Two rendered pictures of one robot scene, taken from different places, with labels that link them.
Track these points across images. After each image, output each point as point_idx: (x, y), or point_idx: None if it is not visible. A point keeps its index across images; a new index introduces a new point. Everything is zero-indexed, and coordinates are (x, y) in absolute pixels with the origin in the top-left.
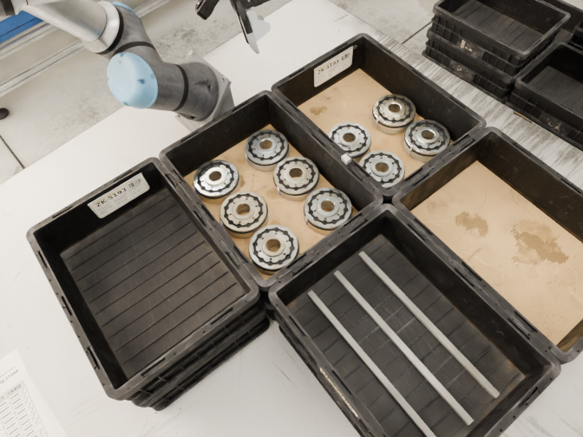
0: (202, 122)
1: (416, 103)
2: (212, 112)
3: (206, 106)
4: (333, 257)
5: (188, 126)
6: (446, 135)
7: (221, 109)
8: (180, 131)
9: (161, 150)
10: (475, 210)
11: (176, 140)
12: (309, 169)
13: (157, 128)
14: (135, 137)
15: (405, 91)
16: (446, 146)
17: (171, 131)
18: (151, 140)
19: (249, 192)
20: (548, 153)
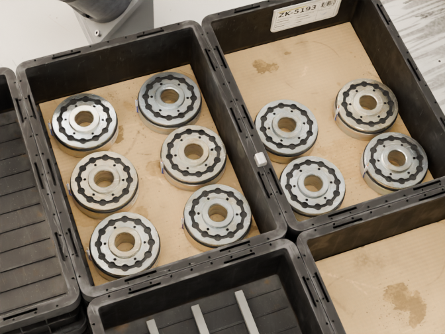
0: (99, 26)
1: (403, 105)
2: (116, 17)
3: (110, 8)
4: (194, 287)
5: (81, 19)
6: (422, 167)
7: (132, 17)
8: (67, 22)
9: (22, 62)
10: (419, 286)
11: (57, 33)
12: (214, 152)
13: (36, 6)
14: (1, 10)
15: (394, 82)
16: (415, 183)
17: (55, 17)
18: (22, 21)
19: (121, 156)
20: None
